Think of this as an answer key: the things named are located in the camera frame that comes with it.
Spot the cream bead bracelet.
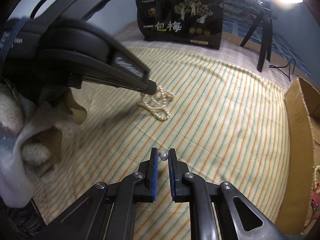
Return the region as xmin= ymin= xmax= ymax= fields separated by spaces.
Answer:
xmin=312 ymin=164 xmax=320 ymax=188

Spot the left hand in white glove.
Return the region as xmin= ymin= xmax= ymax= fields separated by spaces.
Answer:
xmin=1 ymin=84 xmax=87 ymax=208

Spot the black printed snack bag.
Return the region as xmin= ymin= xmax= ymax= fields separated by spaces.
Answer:
xmin=136 ymin=0 xmax=223 ymax=50

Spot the pink checked bed sheet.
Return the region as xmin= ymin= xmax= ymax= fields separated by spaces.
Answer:
xmin=114 ymin=22 xmax=317 ymax=90

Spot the small cream pearl necklace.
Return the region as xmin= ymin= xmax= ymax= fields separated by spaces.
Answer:
xmin=136 ymin=84 xmax=175 ymax=122

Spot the black tripod stand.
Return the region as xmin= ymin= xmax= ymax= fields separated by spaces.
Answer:
xmin=239 ymin=0 xmax=275 ymax=73

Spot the brown cardboard box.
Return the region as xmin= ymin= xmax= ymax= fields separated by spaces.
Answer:
xmin=276 ymin=77 xmax=319 ymax=235

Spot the yellow striped cloth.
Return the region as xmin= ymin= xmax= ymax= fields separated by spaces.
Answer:
xmin=34 ymin=47 xmax=290 ymax=223

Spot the black power cable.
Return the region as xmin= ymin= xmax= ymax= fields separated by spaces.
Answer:
xmin=268 ymin=57 xmax=301 ymax=82

